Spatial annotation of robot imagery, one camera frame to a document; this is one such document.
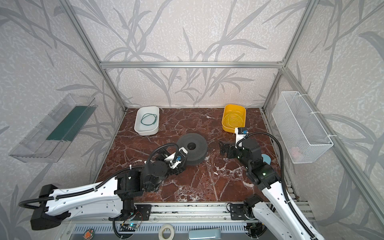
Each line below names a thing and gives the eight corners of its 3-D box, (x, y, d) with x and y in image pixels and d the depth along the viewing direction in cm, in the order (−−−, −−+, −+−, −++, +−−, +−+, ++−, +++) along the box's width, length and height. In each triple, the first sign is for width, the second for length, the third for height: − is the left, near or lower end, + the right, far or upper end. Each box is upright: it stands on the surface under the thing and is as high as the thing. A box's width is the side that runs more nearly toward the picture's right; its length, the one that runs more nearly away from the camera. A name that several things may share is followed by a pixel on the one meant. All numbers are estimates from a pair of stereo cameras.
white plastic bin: (132, 135, 106) (129, 130, 101) (141, 111, 122) (139, 106, 117) (158, 135, 106) (156, 130, 101) (163, 111, 122) (162, 106, 117)
